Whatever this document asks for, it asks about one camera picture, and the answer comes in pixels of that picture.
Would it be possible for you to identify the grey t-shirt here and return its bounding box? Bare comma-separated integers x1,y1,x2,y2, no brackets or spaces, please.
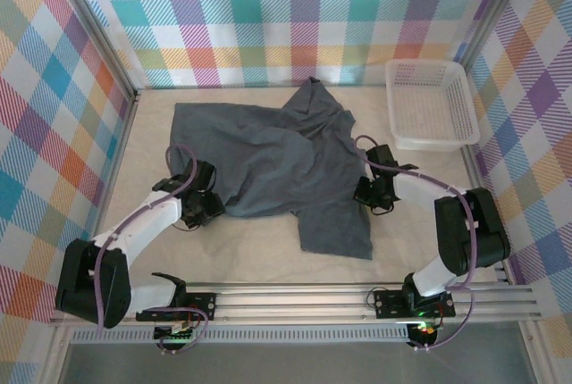
169,78,374,262

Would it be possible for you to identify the white plastic mesh basket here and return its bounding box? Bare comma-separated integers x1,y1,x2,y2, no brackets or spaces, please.
384,58,482,153

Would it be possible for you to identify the left green circuit board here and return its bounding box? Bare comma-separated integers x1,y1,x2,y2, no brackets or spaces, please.
154,321,198,343

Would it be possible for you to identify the right circuit board with lights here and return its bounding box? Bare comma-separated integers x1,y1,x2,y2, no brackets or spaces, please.
407,321,442,341

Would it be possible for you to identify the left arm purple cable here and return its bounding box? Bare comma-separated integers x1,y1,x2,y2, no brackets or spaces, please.
95,142,211,355

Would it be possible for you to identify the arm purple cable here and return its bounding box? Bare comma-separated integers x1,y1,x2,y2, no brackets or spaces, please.
95,142,211,355
354,135,478,353

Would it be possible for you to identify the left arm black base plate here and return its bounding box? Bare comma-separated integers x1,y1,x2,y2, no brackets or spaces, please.
173,292,217,322

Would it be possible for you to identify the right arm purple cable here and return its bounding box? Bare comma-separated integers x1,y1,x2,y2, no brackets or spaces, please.
354,135,478,353

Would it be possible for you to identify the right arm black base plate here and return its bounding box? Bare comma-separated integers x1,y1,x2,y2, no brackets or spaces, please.
373,288,457,319

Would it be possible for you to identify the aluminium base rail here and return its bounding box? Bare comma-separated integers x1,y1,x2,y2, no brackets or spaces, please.
48,280,544,325

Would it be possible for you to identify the grey slotted cable duct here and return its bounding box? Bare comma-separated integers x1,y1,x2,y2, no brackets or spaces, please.
71,323,410,344

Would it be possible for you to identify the left aluminium corner post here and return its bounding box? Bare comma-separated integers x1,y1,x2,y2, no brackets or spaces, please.
53,0,140,106

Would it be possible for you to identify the aluminium corner post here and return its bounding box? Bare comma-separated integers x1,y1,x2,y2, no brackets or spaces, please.
53,0,140,106
454,0,534,71

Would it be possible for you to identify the right aluminium corner post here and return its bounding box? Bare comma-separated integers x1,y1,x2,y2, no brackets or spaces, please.
454,0,534,71

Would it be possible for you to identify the aluminium frame leg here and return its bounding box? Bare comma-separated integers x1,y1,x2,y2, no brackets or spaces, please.
517,319,551,384
40,325,75,384

